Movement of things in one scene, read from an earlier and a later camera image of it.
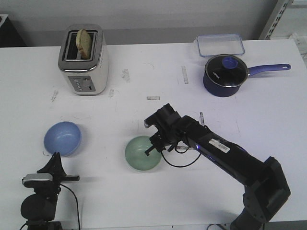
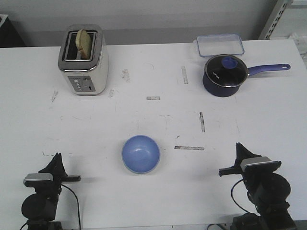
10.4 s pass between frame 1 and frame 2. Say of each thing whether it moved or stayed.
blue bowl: moved
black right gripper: moved
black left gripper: stayed
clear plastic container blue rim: stayed
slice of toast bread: stayed
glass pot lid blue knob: stayed
